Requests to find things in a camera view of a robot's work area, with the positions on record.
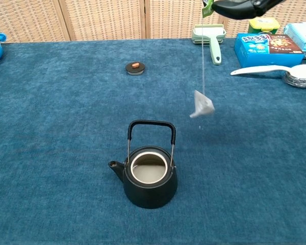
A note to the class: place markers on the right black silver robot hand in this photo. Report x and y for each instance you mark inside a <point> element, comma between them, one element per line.
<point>239,10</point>

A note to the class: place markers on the black teapot lid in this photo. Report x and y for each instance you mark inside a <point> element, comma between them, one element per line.
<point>135,70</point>

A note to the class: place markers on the yellow lidded container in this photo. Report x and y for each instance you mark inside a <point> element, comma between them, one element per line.
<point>264,25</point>

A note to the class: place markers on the green lint roller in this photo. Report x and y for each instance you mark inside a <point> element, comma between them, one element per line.
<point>215,48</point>

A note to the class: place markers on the blue cookie box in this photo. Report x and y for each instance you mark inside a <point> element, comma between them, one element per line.
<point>257,54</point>

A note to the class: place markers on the light blue wipes pack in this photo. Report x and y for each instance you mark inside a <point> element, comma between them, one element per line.
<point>302,35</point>

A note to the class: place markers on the white dish brush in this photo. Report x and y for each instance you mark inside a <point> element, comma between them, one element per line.
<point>301,72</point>

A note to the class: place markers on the bamboo folding screen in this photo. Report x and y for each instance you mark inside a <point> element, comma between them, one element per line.
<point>104,18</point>

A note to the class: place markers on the blue table cloth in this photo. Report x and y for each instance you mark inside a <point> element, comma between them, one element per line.
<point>53,140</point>

